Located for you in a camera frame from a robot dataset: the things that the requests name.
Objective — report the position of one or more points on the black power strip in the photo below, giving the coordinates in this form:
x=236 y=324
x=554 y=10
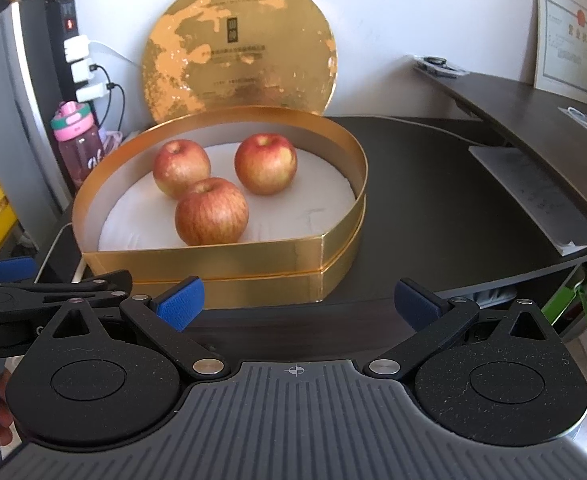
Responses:
x=65 y=10

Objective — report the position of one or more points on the gold gift box base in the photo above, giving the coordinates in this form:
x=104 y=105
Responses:
x=273 y=272

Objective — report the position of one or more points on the grey monitor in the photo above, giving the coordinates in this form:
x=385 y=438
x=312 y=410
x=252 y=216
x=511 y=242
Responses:
x=3 y=90

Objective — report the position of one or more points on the gold round box lid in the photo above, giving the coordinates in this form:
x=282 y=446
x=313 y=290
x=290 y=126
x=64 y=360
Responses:
x=243 y=50

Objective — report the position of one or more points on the white box liner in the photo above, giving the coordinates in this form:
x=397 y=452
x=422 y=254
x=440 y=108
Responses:
x=298 y=205

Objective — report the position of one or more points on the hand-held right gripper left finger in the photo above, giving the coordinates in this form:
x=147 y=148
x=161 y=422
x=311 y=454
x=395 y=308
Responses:
x=182 y=305

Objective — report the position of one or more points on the clear packet with black part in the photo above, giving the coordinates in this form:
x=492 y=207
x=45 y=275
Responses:
x=438 y=66

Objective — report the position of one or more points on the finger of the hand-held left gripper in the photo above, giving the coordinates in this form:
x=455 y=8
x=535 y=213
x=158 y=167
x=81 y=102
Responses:
x=73 y=287
x=10 y=266

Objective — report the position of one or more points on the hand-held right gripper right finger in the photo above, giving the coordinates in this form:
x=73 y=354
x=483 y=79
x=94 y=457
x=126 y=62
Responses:
x=416 y=305

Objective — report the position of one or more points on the white paper stack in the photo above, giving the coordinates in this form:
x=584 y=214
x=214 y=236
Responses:
x=528 y=190

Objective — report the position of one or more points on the white charger plug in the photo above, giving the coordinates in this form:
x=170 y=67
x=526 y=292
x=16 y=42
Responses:
x=90 y=92
x=76 y=48
x=82 y=71

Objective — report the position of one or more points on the dark wooden desk shelf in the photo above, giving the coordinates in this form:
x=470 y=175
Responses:
x=523 y=105

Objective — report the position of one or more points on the framed paper certificate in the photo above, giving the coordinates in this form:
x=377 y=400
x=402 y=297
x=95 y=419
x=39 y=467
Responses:
x=571 y=35

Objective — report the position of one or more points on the pink water bottle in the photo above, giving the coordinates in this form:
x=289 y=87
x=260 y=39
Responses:
x=78 y=152

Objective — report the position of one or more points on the red apple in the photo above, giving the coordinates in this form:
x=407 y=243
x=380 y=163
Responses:
x=212 y=212
x=181 y=167
x=266 y=162

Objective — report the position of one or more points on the small clear plastic bag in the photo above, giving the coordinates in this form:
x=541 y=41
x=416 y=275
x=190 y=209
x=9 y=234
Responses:
x=586 y=120

